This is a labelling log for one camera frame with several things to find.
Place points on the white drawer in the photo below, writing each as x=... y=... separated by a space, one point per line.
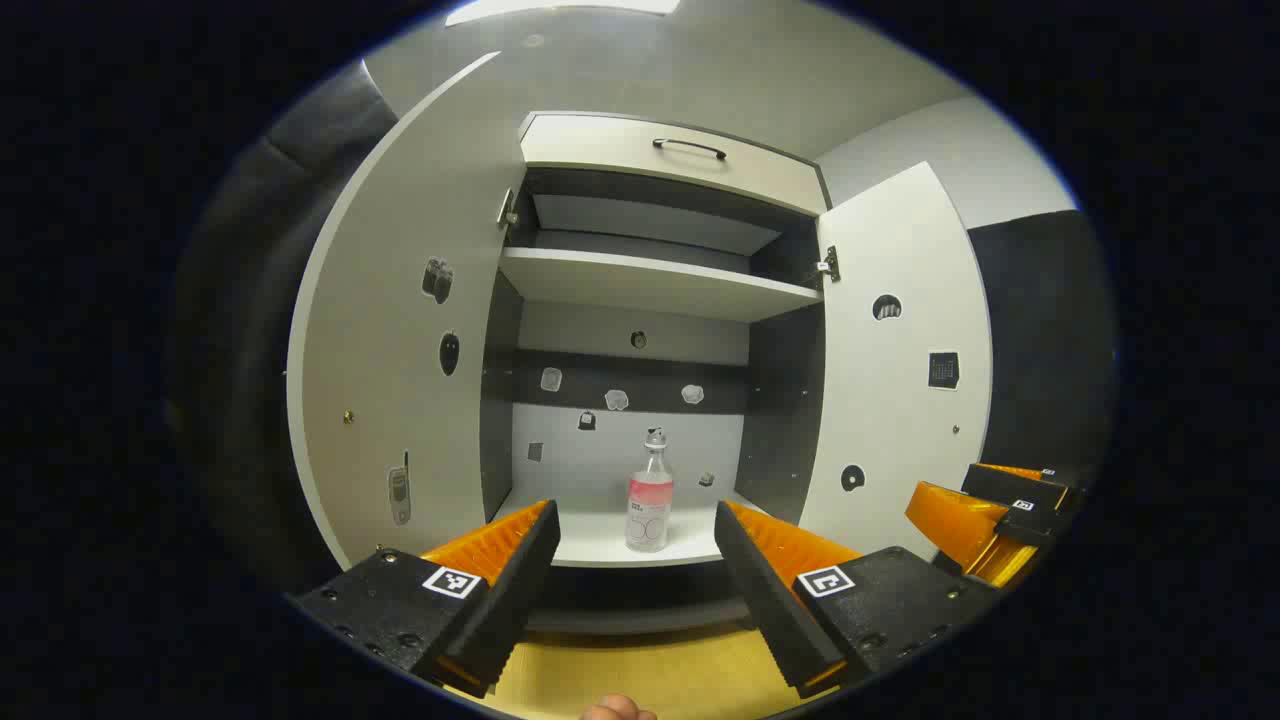
x=600 y=150

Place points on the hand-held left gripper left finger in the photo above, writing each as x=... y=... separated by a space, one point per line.
x=520 y=590

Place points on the ceiling light panel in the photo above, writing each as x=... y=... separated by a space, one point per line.
x=560 y=10

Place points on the white and grey cabinet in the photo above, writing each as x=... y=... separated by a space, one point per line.
x=780 y=400

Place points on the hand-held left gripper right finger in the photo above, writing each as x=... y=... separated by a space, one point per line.
x=765 y=590

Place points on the black backdrop cloth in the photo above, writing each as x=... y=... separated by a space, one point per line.
x=240 y=350
x=1050 y=330

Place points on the clear bottle with pink label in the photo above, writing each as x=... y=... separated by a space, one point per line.
x=650 y=510

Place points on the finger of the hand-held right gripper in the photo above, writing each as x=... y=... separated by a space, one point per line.
x=960 y=525
x=1020 y=485

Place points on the white cabinet shelf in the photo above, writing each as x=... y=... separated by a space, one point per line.
x=650 y=285

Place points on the metal door hinge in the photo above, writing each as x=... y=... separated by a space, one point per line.
x=508 y=208
x=828 y=264

